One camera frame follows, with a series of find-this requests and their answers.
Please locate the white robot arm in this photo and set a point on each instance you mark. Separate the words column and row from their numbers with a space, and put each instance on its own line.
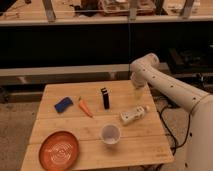
column 198, row 103

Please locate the wooden table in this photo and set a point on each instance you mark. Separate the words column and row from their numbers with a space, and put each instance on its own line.
column 142, row 142

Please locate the white paper cup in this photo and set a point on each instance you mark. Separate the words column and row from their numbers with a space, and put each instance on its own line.
column 110, row 134

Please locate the blue sponge block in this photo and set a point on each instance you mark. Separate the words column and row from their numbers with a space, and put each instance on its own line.
column 63, row 104

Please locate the orange toy carrot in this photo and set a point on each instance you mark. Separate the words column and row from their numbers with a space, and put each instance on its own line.
column 84, row 108

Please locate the white plastic bottle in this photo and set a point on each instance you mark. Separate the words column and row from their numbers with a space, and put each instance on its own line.
column 134, row 114

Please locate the orange plate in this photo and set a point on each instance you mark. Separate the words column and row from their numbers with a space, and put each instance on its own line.
column 59, row 151

